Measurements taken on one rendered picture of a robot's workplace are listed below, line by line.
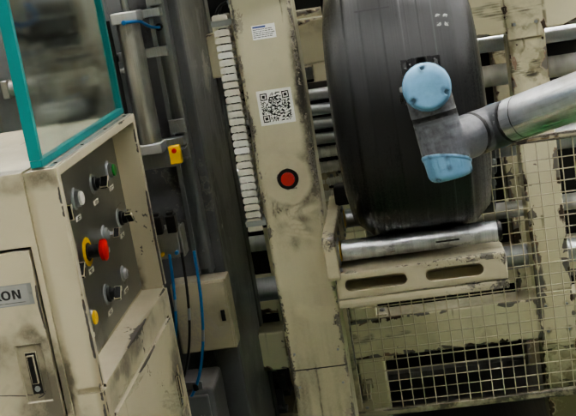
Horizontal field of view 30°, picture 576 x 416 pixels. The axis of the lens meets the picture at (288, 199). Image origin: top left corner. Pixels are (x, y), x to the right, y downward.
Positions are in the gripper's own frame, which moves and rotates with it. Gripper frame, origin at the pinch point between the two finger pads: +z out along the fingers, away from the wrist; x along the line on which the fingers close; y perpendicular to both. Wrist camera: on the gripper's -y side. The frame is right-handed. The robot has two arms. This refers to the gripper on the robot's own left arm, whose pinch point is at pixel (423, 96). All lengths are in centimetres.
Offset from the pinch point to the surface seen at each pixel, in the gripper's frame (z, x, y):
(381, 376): 89, 20, -78
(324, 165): 64, 25, -15
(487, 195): 16.2, -10.5, -22.5
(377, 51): 3.6, 7.4, 9.7
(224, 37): 20.7, 39.2, 18.1
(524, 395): 73, -17, -83
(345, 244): 18.6, 20.1, -28.8
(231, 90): 22.1, 39.6, 6.8
